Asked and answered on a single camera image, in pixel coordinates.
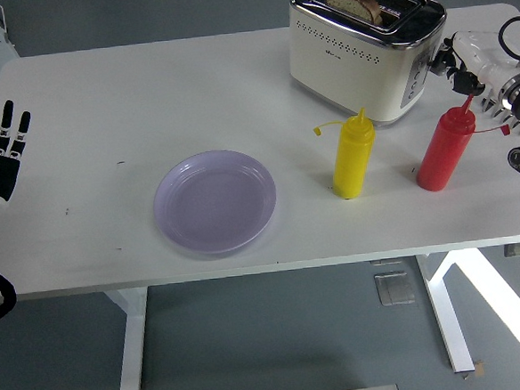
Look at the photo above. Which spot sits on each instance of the metal floor socket cover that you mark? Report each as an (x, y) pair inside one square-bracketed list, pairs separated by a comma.
[(394, 288)]

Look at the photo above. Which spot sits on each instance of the yellow squeeze bottle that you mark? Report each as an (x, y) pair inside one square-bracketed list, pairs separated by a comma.
[(351, 162)]

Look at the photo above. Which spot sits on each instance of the red squeeze bottle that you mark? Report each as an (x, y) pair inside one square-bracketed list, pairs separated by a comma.
[(440, 155)]

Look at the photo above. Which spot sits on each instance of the slice of bread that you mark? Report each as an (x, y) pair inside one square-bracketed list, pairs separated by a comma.
[(353, 3)]

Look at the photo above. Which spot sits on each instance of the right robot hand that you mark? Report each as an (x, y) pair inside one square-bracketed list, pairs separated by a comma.
[(478, 55)]

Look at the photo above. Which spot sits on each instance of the white table leg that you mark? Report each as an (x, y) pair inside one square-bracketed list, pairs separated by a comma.
[(447, 324), (134, 346)]

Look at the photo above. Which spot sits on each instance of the purple plate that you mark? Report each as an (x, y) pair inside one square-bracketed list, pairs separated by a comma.
[(216, 202)]

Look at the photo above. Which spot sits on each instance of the cream two-slot toaster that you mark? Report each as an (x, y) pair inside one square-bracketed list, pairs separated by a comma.
[(344, 64)]

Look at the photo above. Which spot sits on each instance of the brown floor tape piece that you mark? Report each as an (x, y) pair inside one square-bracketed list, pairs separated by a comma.
[(479, 368)]

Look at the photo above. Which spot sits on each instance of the metal toast rack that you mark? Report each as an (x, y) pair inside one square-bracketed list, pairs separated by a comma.
[(499, 102)]

